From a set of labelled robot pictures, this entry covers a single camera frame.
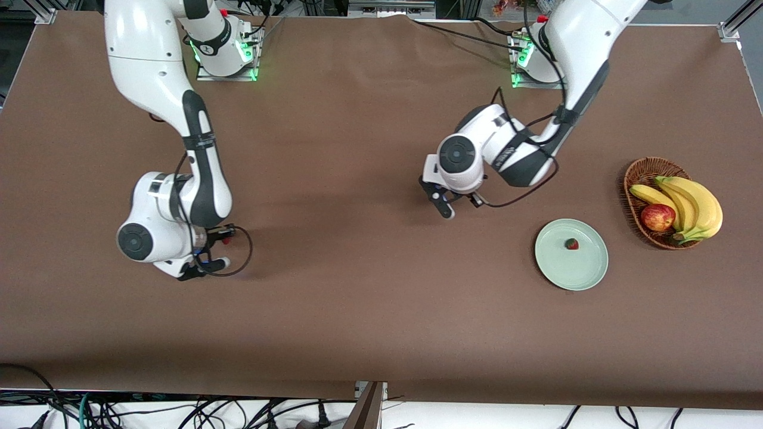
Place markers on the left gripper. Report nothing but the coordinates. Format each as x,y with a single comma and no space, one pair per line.
467,198

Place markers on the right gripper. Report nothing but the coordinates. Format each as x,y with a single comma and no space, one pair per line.
213,237

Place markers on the red strawberry with green calyx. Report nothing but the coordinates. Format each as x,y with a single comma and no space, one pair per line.
571,243

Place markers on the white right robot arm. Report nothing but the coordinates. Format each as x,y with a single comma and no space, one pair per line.
143,53

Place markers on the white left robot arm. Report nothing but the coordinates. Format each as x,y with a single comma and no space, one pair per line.
587,36

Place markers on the mint green round plate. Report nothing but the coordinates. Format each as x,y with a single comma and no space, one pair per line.
587,268

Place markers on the brown table cover sheet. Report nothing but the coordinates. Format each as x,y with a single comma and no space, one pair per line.
381,298

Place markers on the brown wicker basket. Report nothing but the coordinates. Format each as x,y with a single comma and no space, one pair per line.
641,173

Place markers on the red apple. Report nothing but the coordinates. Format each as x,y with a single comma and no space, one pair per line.
657,217

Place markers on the grey power strip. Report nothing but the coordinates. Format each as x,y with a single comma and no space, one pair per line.
390,7

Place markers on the yellow banana bunch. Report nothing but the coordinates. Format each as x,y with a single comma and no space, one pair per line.
703,208

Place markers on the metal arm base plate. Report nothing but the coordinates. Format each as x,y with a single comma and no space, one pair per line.
521,83
250,74

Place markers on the brown wooden post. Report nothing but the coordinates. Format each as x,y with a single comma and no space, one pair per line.
363,411

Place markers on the aluminium frame profile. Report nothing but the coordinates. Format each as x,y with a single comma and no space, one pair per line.
736,21
45,12

